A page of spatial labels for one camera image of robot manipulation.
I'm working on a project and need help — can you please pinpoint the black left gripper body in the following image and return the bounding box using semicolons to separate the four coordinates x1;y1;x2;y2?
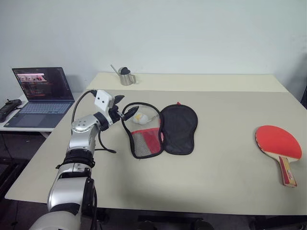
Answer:
107;103;126;124

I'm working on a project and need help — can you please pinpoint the red and black paddle case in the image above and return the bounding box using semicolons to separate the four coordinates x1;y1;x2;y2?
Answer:
120;101;199;160

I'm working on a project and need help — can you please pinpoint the red table tennis paddle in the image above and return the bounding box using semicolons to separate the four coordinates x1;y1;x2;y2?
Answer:
254;125;303;188

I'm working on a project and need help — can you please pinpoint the white and yellow ball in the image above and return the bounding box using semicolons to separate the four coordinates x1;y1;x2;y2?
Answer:
132;112;149;126

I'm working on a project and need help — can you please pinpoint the open grey laptop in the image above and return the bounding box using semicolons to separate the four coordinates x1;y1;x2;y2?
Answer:
3;67;76;128

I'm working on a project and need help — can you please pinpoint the white side table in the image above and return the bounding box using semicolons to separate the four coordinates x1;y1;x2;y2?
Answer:
0;92;82;139

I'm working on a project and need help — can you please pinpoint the black device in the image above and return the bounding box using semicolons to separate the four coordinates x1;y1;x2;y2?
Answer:
0;98;23;122

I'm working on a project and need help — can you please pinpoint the dark rounded shape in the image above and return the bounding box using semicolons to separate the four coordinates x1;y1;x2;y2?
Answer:
137;219;157;230
192;218;212;230

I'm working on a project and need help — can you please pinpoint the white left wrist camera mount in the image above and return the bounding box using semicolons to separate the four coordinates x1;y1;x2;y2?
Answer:
94;89;116;114

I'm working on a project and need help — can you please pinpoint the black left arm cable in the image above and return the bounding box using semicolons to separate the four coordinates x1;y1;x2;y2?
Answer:
71;89;118;154

